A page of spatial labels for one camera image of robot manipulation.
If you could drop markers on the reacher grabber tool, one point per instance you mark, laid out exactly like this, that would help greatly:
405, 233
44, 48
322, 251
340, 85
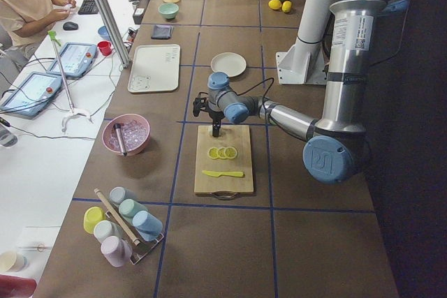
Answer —
73, 111

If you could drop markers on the person in beige shirt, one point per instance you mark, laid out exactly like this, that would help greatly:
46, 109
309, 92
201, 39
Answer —
27, 22

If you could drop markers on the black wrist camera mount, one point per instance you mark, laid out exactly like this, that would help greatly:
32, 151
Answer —
200, 104

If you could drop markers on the paper cup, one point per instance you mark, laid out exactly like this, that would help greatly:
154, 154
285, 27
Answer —
11, 261

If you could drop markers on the grey folded cloth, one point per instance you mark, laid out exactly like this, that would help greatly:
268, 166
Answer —
162, 32

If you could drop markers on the white cup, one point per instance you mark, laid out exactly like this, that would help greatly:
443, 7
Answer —
105, 229

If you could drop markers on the grey-blue cup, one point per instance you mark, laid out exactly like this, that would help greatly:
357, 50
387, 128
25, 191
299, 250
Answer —
119, 194

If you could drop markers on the green bowl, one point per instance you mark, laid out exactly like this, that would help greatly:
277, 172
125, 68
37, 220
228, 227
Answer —
168, 11

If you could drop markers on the black box with label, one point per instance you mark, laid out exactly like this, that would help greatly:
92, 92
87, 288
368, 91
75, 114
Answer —
138, 15

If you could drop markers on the cream bear tray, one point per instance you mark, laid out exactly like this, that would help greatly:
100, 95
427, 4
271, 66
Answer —
155, 68

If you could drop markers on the white round plate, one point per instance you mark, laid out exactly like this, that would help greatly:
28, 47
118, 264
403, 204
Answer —
230, 63

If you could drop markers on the yellow plastic knife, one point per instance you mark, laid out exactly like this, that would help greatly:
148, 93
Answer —
210, 173

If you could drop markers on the aluminium frame post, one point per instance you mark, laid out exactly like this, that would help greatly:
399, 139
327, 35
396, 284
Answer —
113, 31

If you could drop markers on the wooden cutting board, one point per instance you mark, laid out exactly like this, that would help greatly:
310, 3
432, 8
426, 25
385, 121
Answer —
224, 187

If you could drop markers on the pink cup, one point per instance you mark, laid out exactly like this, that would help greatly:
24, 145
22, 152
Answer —
116, 251

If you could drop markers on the black keyboard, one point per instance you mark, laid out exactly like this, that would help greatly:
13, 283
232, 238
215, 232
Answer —
88, 7

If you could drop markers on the green cup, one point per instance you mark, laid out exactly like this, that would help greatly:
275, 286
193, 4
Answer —
128, 208

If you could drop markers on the acrylic cup rack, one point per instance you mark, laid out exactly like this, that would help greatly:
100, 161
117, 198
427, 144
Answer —
140, 247

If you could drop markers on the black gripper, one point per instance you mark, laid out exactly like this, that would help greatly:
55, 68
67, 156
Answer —
215, 115

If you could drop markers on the teach pendant tablet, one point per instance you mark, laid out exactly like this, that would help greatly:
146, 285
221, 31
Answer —
76, 58
33, 95

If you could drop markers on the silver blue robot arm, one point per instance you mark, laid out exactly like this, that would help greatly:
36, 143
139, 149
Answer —
332, 48

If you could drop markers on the yellow cup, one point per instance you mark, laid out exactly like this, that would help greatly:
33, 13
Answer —
92, 217

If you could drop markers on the pink bowl with ice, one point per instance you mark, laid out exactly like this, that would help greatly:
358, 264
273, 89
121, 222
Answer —
135, 131

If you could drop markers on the red cup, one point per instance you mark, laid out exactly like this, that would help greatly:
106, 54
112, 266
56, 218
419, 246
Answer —
104, 47

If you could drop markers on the blue cup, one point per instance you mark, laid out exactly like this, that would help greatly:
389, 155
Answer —
148, 226

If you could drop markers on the yellow lemon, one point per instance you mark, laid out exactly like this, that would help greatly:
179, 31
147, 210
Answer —
275, 4
286, 6

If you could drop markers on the black computer mouse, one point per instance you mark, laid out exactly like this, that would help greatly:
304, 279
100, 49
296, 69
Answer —
70, 26

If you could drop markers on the lemon slice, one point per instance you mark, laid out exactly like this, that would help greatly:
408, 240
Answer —
230, 152
213, 153
221, 153

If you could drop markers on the white camera pole base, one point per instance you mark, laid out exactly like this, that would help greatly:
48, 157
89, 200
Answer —
304, 62

